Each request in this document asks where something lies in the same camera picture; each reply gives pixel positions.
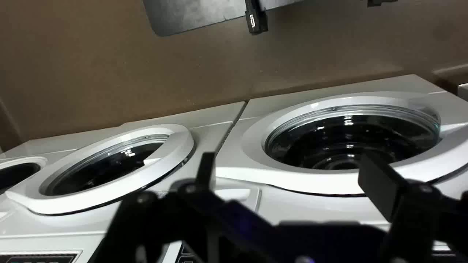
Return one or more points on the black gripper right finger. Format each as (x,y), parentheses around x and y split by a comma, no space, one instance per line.
(418,214)

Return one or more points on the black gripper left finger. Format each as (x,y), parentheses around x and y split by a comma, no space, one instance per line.
(195,220)

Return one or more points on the round glass washer door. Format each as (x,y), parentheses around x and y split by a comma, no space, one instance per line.
(263,161)
(165,161)

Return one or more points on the grey robot base platform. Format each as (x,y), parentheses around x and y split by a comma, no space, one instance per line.
(195,15)

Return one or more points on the white washing machine number 7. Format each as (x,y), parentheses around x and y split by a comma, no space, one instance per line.
(272,205)

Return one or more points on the white washing machine number 8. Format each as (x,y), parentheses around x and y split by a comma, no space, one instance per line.
(214,122)

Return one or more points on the white washing machine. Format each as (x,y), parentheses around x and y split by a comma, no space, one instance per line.
(9,151)

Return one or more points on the black clamp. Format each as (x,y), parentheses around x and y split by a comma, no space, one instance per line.
(256,20)

